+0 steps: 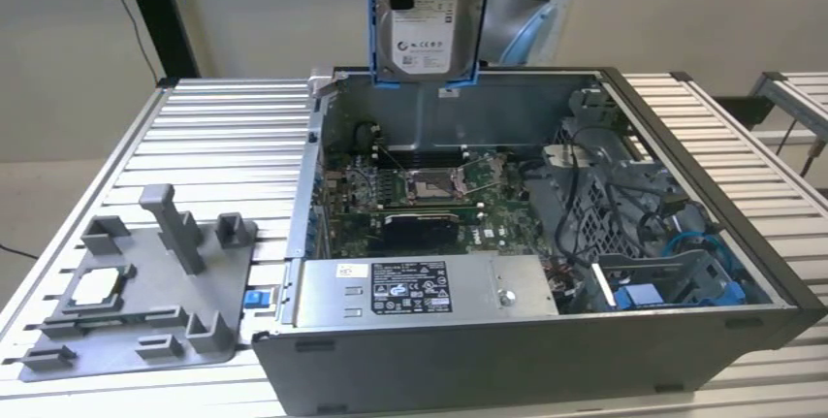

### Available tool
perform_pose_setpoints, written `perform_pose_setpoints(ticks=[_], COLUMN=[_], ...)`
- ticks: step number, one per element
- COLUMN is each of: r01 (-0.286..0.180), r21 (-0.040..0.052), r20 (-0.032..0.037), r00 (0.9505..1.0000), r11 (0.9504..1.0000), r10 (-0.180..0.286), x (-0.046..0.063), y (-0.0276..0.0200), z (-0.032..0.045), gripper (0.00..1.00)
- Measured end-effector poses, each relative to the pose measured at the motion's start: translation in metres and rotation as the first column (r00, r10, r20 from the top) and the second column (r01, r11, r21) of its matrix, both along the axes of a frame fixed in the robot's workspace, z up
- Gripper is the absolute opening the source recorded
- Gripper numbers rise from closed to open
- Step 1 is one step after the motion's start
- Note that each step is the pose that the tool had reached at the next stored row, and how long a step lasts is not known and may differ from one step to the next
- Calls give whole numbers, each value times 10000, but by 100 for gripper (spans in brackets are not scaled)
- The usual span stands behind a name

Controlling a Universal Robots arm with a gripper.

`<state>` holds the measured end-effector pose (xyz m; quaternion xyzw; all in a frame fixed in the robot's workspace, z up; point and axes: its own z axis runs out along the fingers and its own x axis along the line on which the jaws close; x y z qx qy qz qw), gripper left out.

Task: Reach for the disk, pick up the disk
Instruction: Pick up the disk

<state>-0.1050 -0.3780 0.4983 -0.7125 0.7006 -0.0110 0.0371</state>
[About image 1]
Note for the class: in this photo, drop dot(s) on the hard disk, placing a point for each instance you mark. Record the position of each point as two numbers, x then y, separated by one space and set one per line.
427 40

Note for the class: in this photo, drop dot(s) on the grey metal disk bay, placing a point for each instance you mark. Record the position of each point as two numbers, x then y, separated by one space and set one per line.
685 267

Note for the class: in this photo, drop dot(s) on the blue carrier in disk bay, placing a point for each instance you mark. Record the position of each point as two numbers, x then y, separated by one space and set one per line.
637 298

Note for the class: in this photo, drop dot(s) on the white case sticker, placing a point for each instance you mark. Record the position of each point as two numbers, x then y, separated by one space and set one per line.
448 93

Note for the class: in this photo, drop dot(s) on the thin metal locking lever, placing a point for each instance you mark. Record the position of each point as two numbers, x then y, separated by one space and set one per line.
396 161

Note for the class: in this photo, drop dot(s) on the CPU socket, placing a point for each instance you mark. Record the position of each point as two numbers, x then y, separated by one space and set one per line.
429 187

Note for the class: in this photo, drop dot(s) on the RAM slot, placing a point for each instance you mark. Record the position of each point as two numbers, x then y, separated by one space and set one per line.
427 207

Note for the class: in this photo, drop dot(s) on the black graphics card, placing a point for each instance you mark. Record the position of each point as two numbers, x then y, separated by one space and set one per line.
420 234

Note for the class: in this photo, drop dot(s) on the green motherboard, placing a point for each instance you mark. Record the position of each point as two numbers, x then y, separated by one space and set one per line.
511 224

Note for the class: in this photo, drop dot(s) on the perforated metal drive cage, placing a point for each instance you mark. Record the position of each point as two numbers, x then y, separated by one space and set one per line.
608 209

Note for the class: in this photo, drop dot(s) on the black box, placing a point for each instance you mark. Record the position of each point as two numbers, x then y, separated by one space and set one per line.
744 110

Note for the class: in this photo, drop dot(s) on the silver power supply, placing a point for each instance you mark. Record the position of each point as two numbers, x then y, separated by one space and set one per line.
323 301

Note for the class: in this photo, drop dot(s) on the blue case latch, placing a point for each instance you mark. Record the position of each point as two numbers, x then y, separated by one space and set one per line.
256 299

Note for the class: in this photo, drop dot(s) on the grey parts rack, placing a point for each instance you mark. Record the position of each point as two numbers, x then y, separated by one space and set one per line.
148 292

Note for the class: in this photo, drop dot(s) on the silver CPU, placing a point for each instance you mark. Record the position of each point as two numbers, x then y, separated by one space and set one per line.
96 289

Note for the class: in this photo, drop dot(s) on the black open PC case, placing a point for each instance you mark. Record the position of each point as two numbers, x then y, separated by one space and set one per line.
452 369

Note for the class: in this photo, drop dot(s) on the black upright post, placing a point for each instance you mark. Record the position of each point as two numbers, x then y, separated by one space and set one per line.
161 1

